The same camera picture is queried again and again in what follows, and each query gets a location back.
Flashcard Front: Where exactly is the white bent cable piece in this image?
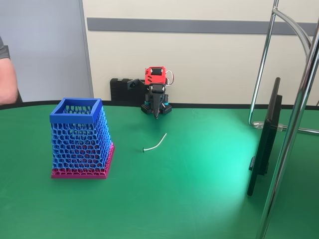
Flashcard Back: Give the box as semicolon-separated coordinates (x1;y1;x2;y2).
142;133;167;152

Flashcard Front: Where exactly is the green table cloth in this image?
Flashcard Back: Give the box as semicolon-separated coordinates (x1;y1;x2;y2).
0;99;319;239

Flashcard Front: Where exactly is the red white servo cable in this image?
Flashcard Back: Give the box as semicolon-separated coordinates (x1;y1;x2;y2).
164;70;175;87

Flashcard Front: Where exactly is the grey shirt sleeve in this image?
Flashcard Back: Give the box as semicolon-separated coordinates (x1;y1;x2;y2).
0;36;11;66

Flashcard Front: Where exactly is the clear plastic stand clip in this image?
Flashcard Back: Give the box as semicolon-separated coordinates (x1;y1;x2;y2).
252;120;286;132

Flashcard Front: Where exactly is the grey wall rail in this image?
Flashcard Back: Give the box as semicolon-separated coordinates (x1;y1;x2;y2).
86;17;313;36

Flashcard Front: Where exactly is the black perforated base mount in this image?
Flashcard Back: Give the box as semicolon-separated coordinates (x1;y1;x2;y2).
141;101;173;117

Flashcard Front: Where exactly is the blue and pink mesh basket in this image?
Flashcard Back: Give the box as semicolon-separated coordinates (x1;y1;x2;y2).
49;97;116;180

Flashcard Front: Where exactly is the chrome tube stand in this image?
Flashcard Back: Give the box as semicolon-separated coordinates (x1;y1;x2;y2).
248;0;319;239

